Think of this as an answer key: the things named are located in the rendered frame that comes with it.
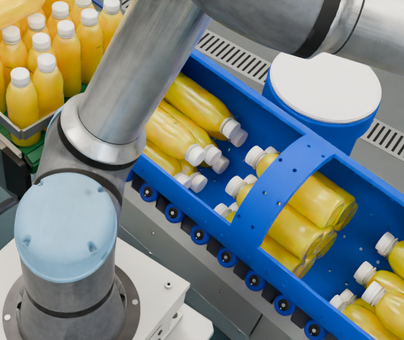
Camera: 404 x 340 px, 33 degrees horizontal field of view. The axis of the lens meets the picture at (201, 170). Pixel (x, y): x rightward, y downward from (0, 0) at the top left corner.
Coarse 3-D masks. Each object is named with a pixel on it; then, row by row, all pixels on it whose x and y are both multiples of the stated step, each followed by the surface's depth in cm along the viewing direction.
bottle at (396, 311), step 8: (384, 288) 121; (376, 296) 120; (384, 296) 119; (392, 296) 119; (400, 296) 119; (376, 304) 120; (384, 304) 119; (392, 304) 118; (400, 304) 117; (376, 312) 120; (384, 312) 118; (392, 312) 117; (400, 312) 117; (384, 320) 119; (392, 320) 117; (400, 320) 117; (392, 328) 118; (400, 328) 117; (400, 336) 118
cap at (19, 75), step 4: (16, 68) 148; (20, 68) 148; (24, 68) 148; (12, 72) 147; (16, 72) 147; (20, 72) 147; (24, 72) 147; (28, 72) 147; (12, 76) 146; (16, 76) 146; (20, 76) 146; (24, 76) 146; (28, 76) 147; (12, 80) 147; (16, 80) 146; (20, 80) 146; (24, 80) 146; (28, 80) 148; (16, 84) 147; (20, 84) 147
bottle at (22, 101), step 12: (12, 84) 147; (24, 84) 148; (12, 96) 148; (24, 96) 148; (36, 96) 151; (12, 108) 150; (24, 108) 150; (36, 108) 153; (12, 120) 154; (24, 120) 153; (36, 120) 155; (24, 144) 159
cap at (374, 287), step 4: (372, 284) 121; (376, 284) 121; (368, 288) 121; (372, 288) 121; (376, 288) 121; (380, 288) 121; (364, 292) 121; (368, 292) 121; (372, 292) 120; (376, 292) 120; (364, 296) 121; (368, 296) 121; (372, 296) 120; (364, 300) 122; (368, 300) 121
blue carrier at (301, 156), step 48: (240, 96) 148; (288, 144) 146; (192, 192) 150; (288, 192) 120; (384, 192) 123; (240, 240) 126; (336, 240) 143; (288, 288) 124; (336, 288) 139; (336, 336) 123
